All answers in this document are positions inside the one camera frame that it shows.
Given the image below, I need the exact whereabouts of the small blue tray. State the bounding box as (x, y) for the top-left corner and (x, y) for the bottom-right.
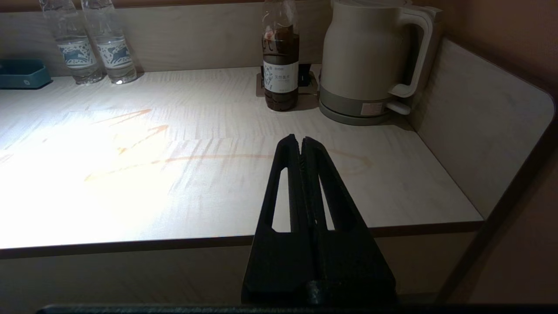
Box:
(0, 59), (53, 90)

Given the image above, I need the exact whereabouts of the cream electric kettle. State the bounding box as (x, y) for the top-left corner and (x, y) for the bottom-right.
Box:
(320, 0), (443, 115)

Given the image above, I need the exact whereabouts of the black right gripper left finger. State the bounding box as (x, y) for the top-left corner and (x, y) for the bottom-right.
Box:
(242, 134), (315, 305)

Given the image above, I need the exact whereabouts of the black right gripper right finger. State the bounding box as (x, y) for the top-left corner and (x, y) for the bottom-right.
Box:
(303, 137), (397, 305)

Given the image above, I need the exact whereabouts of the clear water bottle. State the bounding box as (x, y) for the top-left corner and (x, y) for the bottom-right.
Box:
(81, 0), (138, 85)
(39, 0), (105, 85)

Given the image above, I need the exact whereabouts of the grey kettle base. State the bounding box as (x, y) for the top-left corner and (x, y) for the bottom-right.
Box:
(318, 85), (412, 127)

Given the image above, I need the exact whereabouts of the dark tea bottle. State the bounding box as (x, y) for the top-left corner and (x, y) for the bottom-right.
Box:
(262, 0), (300, 112)

